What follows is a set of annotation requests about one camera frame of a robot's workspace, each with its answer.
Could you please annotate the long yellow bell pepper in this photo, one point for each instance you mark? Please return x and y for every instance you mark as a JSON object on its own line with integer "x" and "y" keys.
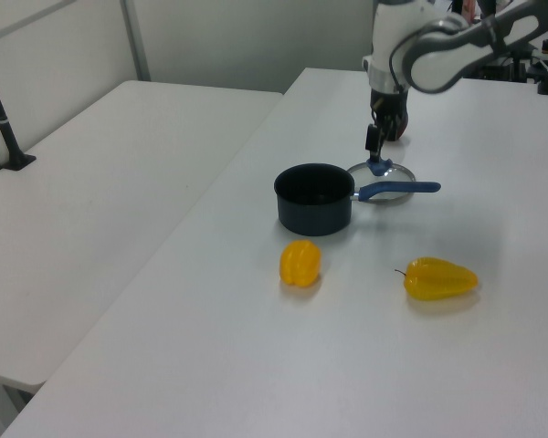
{"x": 440, "y": 279}

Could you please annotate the black camera stand with base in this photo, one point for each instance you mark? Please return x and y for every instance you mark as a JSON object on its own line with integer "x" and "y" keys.
{"x": 2, "y": 123}

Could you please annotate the grey partition frame post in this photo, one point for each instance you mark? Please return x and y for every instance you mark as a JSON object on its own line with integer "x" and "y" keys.
{"x": 137, "y": 41}

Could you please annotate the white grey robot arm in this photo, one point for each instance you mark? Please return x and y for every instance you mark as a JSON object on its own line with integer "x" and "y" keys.
{"x": 434, "y": 50}

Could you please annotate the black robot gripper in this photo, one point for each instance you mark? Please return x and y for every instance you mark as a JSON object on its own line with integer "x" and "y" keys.
{"x": 389, "y": 107}

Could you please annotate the short yellow bell pepper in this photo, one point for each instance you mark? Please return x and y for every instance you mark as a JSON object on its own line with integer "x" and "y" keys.
{"x": 300, "y": 263}

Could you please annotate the white side table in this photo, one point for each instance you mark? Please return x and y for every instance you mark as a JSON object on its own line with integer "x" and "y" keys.
{"x": 96, "y": 205}

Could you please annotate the glass lid with blue knob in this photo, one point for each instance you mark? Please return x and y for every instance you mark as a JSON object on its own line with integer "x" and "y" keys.
{"x": 393, "y": 175}

